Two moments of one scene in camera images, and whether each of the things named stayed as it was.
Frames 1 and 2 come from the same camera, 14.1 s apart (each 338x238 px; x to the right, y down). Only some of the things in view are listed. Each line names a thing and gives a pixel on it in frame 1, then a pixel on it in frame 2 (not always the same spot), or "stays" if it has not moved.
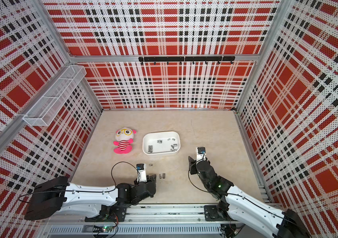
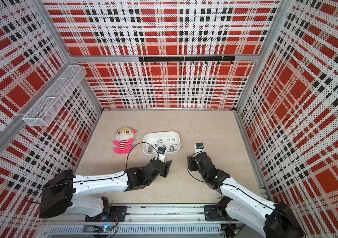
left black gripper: (152, 179) to (165, 170)
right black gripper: (193, 164) stays
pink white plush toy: (124, 137) stays
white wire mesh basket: (43, 113) stays
